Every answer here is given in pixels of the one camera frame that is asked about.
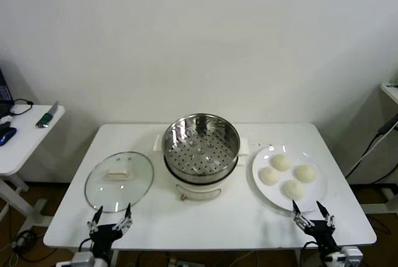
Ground long black floor cable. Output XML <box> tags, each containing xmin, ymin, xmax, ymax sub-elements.
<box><xmin>343</xmin><ymin>129</ymin><xmax>398</xmax><ymax>184</ymax></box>

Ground long white cable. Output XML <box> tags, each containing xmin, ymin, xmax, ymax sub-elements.
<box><xmin>343</xmin><ymin>133</ymin><xmax>382</xmax><ymax>177</ymax></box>

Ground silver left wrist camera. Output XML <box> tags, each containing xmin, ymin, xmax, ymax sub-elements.
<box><xmin>71</xmin><ymin>251</ymin><xmax>96</xmax><ymax>267</ymax></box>

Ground white side table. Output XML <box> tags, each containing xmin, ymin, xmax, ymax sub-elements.
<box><xmin>0</xmin><ymin>104</ymin><xmax>66</xmax><ymax>227</ymax></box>

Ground round glass pot lid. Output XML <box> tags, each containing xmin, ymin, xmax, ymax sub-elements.
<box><xmin>84</xmin><ymin>151</ymin><xmax>155</xmax><ymax>213</ymax></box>

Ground floor cable bundle with plug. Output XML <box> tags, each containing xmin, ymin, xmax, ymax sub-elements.
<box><xmin>9</xmin><ymin>229</ymin><xmax>58</xmax><ymax>263</ymax></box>

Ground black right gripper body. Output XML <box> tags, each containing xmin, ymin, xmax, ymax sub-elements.
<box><xmin>304</xmin><ymin>222</ymin><xmax>340</xmax><ymax>253</ymax></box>

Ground stainless steel steamer basket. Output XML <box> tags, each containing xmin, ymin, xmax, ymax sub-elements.
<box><xmin>162</xmin><ymin>113</ymin><xmax>241</xmax><ymax>184</ymax></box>

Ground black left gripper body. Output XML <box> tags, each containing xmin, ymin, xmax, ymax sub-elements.
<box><xmin>90</xmin><ymin>222</ymin><xmax>124</xmax><ymax>257</ymax></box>

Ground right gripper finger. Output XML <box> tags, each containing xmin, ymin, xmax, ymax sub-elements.
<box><xmin>317</xmin><ymin>200</ymin><xmax>336</xmax><ymax>229</ymax></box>
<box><xmin>292</xmin><ymin>200</ymin><xmax>313</xmax><ymax>229</ymax></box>

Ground grey floor power strip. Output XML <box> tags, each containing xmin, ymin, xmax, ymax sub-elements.
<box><xmin>167</xmin><ymin>256</ymin><xmax>200</xmax><ymax>267</ymax></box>

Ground green handled knife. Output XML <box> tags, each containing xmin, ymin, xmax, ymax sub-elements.
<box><xmin>35</xmin><ymin>101</ymin><xmax>59</xmax><ymax>129</ymax></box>

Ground blue computer mouse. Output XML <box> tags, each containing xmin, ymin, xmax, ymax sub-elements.
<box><xmin>0</xmin><ymin>126</ymin><xmax>17</xmax><ymax>146</ymax></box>

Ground dark laptop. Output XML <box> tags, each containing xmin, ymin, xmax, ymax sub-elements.
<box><xmin>0</xmin><ymin>67</ymin><xmax>15</xmax><ymax>118</ymax></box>

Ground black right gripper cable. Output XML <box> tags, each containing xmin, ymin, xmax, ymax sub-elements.
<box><xmin>303</xmin><ymin>240</ymin><xmax>318</xmax><ymax>267</ymax></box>

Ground white work table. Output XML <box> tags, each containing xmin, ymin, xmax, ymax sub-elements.
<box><xmin>42</xmin><ymin>123</ymin><xmax>377</xmax><ymax>267</ymax></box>

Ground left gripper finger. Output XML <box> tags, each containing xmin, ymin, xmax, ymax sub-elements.
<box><xmin>113</xmin><ymin>203</ymin><xmax>134</xmax><ymax>233</ymax></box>
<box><xmin>86</xmin><ymin>206</ymin><xmax>103</xmax><ymax>233</ymax></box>

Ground white steamed baozi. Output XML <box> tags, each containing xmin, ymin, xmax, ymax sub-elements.
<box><xmin>282</xmin><ymin>179</ymin><xmax>306</xmax><ymax>200</ymax></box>
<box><xmin>272</xmin><ymin>154</ymin><xmax>292</xmax><ymax>172</ymax></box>
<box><xmin>259</xmin><ymin>166</ymin><xmax>280</xmax><ymax>185</ymax></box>
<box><xmin>294</xmin><ymin>164</ymin><xmax>318</xmax><ymax>184</ymax></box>

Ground white electric cooking pot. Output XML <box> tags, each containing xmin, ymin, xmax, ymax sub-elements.
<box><xmin>152</xmin><ymin>134</ymin><xmax>249</xmax><ymax>202</ymax></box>

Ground large white plate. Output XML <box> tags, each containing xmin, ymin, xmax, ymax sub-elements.
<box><xmin>251</xmin><ymin>144</ymin><xmax>328</xmax><ymax>213</ymax></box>

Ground white table with print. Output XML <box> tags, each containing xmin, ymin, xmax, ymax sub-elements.
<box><xmin>379</xmin><ymin>82</ymin><xmax>398</xmax><ymax>106</ymax></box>

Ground white table foot bar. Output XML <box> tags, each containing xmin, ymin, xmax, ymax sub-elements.
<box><xmin>360</xmin><ymin>185</ymin><xmax>398</xmax><ymax>215</ymax></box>

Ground black power adapter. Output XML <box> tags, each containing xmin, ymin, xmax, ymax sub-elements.
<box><xmin>377</xmin><ymin>113</ymin><xmax>398</xmax><ymax>136</ymax></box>

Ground black looped cable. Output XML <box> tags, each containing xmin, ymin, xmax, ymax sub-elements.
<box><xmin>9</xmin><ymin>98</ymin><xmax>34</xmax><ymax>117</ymax></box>

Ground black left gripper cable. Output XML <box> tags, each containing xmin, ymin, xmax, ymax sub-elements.
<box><xmin>78</xmin><ymin>238</ymin><xmax>94</xmax><ymax>253</ymax></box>

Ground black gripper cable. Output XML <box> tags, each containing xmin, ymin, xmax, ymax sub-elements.
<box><xmin>303</xmin><ymin>240</ymin><xmax>318</xmax><ymax>267</ymax></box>
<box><xmin>78</xmin><ymin>238</ymin><xmax>94</xmax><ymax>253</ymax></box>

